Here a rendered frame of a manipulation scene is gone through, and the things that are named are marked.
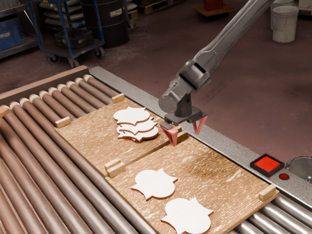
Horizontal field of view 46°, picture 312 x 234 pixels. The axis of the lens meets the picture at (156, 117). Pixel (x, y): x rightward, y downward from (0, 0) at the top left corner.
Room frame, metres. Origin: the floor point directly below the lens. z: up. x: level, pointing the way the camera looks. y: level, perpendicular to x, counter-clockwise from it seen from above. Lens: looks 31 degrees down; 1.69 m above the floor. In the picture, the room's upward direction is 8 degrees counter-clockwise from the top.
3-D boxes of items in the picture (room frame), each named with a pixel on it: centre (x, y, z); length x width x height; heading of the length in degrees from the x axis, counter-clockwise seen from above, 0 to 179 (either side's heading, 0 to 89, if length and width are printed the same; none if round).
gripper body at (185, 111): (0.97, -0.08, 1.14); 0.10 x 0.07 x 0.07; 123
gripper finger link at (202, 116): (0.99, -0.11, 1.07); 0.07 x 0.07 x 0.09; 33
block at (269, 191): (0.76, -0.28, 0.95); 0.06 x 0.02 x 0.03; 122
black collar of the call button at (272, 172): (0.91, -0.33, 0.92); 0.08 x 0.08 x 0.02; 32
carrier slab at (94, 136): (1.21, 0.16, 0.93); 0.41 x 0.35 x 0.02; 34
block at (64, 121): (1.30, 0.38, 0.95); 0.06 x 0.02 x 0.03; 124
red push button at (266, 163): (0.91, -0.33, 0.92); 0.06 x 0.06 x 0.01; 32
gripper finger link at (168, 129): (0.95, -0.05, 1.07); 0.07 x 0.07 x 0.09; 33
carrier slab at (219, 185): (0.85, -0.07, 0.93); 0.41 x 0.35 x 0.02; 32
